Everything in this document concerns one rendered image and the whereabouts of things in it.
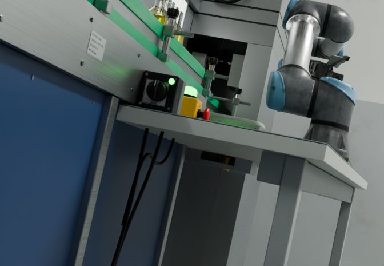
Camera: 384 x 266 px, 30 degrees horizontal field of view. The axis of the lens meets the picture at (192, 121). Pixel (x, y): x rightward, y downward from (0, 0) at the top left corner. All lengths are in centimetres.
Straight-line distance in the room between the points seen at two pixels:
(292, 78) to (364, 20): 260
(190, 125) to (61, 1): 46
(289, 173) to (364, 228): 315
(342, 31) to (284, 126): 220
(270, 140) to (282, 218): 16
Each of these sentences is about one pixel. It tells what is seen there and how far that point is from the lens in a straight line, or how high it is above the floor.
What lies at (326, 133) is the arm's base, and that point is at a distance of 213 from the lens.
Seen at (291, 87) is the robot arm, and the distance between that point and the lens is 214.
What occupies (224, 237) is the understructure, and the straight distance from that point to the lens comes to 310.
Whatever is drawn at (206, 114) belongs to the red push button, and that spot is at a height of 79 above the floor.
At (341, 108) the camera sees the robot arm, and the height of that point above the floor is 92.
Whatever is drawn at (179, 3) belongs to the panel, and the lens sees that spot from 285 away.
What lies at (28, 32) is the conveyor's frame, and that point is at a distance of 101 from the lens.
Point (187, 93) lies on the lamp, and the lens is 183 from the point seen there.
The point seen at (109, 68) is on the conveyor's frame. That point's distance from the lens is 134.
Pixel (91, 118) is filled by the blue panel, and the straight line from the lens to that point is 135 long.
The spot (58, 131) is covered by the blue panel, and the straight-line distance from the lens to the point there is 122.
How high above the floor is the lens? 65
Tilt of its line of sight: 4 degrees up
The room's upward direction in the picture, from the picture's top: 12 degrees clockwise
